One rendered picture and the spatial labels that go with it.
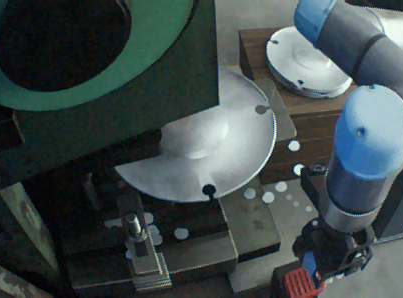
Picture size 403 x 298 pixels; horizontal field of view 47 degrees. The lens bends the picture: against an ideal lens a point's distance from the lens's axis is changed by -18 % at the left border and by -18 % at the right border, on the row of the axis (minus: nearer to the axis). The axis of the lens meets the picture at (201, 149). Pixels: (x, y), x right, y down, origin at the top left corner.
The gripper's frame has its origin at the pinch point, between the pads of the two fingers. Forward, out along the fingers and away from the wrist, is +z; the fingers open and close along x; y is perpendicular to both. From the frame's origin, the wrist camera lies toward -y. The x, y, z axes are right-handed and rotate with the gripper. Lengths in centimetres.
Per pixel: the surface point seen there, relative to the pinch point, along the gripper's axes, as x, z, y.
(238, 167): -4.6, 6.9, -22.9
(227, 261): -9.8, 15.1, -10.6
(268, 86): 5.9, 7.0, -37.9
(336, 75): 43, 46, -70
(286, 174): 25, 80, -62
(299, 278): -0.6, 9.1, -1.0
